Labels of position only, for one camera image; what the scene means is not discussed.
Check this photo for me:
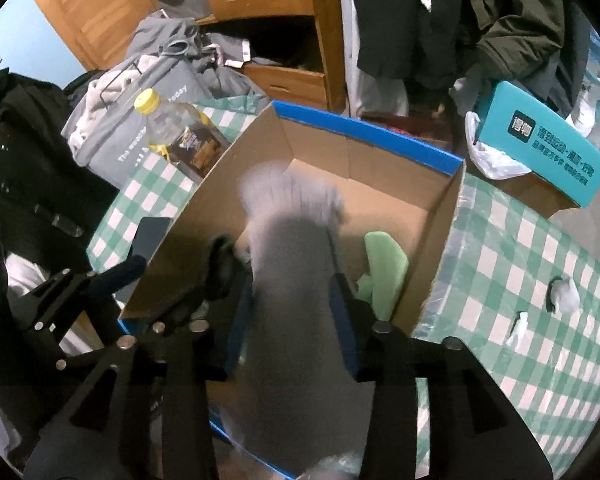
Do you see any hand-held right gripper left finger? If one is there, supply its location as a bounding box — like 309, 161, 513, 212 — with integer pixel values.
22, 280, 255, 480

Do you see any black bag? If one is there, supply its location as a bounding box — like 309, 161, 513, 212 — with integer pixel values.
0, 70, 121, 271

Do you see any grey hoodie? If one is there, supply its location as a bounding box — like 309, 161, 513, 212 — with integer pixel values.
130, 12, 261, 96

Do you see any grey plastic bag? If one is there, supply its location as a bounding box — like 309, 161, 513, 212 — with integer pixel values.
450, 77, 496, 111

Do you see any olive jacket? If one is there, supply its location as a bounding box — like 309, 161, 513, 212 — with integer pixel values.
455, 0, 591, 111

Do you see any small white tissue scrap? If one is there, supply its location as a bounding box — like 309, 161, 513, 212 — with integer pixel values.
505, 312, 531, 350

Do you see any oil bottle with yellow cap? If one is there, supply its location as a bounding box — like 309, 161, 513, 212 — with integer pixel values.
132, 88, 231, 181

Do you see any teal box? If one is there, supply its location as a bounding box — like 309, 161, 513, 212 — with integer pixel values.
472, 80, 600, 208

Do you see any long dark grey sock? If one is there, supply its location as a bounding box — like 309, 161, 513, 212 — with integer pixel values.
230, 162, 378, 480

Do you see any small brown cardboard box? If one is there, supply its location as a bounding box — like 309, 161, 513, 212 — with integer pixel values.
500, 170, 581, 218

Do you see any green checkered tablecloth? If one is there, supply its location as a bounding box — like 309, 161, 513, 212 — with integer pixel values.
85, 95, 600, 480

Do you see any dark blue flat object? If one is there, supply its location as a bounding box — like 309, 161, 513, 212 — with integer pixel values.
131, 216, 173, 272

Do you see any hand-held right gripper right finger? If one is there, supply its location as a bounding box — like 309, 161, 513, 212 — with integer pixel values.
330, 272, 555, 480

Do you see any wooden wardrobe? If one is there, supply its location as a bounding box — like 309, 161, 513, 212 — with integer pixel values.
25, 0, 348, 111

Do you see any grey tote bag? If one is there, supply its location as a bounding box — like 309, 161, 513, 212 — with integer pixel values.
60, 57, 201, 191

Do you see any white plastic bag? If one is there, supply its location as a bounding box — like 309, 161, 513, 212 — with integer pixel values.
464, 111, 531, 181

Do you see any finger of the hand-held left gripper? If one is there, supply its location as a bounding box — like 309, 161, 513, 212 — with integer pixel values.
51, 234, 242, 372
9, 254, 149, 332

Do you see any light green cloth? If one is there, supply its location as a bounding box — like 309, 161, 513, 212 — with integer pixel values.
356, 231, 410, 322

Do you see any light grey garment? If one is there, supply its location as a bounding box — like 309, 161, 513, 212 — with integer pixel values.
355, 67, 411, 118

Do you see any crumpled white tissue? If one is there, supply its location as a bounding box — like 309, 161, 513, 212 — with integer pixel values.
547, 276, 581, 313

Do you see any black jacket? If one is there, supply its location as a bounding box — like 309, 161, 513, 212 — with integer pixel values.
352, 0, 481, 91

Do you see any cardboard box with blue rim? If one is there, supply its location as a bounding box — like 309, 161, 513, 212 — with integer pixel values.
117, 100, 466, 480

